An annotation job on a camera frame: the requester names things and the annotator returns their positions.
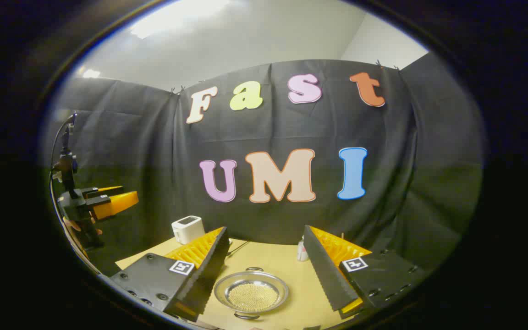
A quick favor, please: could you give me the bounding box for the steel pot with black handles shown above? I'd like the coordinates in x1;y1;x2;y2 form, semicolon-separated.
213;267;289;320

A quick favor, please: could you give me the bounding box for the white toaster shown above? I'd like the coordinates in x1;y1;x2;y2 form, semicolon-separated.
171;215;206;245

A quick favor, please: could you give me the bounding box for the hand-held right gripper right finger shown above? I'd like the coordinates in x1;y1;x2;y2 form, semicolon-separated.
303;225;427;320

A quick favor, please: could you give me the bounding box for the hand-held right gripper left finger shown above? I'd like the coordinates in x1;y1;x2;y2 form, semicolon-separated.
108;226;230;322

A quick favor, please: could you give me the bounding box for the black power cable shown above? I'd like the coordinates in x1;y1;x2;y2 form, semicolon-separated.
227;241;251;257

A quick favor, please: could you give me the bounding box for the pile of pale soybeans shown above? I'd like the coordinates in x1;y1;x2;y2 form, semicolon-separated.
228;283;279;312

